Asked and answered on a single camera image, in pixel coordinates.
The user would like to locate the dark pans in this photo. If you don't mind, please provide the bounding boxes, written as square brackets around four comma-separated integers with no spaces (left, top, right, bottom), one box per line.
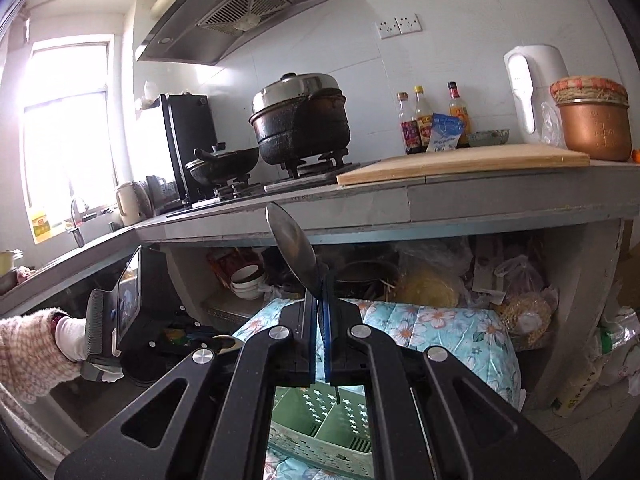
[332,260,401,301]

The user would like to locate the floral blanket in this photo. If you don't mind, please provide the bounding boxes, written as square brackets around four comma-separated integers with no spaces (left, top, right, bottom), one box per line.
[232,297,522,480]

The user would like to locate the stack of white bowls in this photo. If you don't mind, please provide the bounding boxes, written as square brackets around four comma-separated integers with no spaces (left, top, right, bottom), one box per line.
[230,264,267,301]

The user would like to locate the yellowish plastic bag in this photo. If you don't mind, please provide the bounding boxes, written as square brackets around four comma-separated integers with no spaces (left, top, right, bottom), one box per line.
[397,237,473,308]

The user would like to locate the wooden cutting board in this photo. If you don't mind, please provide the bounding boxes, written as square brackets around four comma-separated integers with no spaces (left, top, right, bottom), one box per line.
[336,142,592,187]

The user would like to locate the plastic bag of beans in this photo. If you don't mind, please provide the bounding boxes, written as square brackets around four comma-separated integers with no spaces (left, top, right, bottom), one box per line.
[495,255,560,338]

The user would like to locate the black box appliance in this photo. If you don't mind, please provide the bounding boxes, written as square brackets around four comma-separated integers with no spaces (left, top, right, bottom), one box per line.
[159,92,221,203]

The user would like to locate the patterned jar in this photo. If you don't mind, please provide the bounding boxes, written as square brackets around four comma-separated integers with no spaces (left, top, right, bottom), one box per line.
[145,175,176,211]

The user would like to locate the blue white packet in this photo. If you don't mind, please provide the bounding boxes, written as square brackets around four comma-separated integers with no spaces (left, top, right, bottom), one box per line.
[429,112,466,152]

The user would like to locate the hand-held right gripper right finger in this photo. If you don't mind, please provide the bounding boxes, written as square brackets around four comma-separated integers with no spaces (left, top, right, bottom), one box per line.
[322,292,583,480]

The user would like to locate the white electric kettle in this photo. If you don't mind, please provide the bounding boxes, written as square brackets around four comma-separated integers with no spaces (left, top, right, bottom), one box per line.
[502,44,571,148]

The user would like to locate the gas stove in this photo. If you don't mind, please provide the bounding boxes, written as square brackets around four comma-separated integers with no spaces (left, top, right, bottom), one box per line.
[167,152,381,218]

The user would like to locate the steel range hood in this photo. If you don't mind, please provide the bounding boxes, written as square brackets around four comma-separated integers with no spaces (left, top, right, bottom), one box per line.
[135,0,356,67]

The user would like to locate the person's left hand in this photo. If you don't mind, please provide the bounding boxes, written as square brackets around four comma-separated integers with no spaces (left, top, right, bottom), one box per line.
[55,316,126,385]

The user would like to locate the clear plastic bag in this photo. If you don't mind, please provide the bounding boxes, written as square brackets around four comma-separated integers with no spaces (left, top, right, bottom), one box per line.
[540,101,568,148]

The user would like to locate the steel pot lid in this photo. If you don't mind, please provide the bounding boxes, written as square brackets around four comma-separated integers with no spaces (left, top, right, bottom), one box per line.
[251,72,343,113]

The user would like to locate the red packet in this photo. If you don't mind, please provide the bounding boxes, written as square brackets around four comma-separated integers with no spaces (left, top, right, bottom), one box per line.
[207,247,263,286]

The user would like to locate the metal spoon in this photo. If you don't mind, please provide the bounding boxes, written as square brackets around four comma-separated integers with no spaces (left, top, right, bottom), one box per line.
[265,202,345,407]

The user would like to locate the yellow bottle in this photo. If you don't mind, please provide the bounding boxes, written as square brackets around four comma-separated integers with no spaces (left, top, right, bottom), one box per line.
[31,210,53,245]

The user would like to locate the yellow-cap sauce bottle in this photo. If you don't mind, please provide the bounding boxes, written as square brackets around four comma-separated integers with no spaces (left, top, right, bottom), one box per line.
[413,85,435,153]

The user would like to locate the cream kettle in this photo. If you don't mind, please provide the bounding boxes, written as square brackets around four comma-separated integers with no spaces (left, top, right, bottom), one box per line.
[115,181,151,227]

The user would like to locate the window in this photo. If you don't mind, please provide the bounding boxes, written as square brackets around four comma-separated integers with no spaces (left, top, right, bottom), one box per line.
[20,40,118,233]

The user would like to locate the woven basket lid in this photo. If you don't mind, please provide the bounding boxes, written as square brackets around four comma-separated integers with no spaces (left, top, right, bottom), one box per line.
[550,75,630,107]

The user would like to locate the large black pot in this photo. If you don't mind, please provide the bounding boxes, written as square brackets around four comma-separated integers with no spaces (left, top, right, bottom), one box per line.
[248,87,352,167]

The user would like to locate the copper inner pot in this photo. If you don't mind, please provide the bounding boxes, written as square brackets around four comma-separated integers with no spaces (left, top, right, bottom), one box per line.
[555,95,633,162]

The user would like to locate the amber sauce bottle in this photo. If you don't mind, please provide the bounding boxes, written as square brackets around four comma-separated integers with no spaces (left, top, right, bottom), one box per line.
[446,81,471,146]

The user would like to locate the small black wok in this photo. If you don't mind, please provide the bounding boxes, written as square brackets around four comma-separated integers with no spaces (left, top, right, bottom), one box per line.
[185,144,261,187]

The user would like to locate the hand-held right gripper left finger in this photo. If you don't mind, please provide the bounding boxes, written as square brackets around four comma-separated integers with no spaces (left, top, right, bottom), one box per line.
[54,292,318,480]

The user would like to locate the pile of plastic bags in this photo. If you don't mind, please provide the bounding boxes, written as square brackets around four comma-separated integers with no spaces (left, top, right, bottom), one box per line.
[555,305,640,418]

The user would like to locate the green plastic utensil holder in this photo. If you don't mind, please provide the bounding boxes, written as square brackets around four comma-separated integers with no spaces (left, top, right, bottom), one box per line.
[267,382,376,467]

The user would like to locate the dark sauce bottle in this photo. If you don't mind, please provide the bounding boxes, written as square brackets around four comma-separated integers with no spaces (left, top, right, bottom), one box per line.
[397,91,422,155]

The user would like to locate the metal faucet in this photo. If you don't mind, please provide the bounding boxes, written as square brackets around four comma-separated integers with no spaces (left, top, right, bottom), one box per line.
[70,197,98,248]

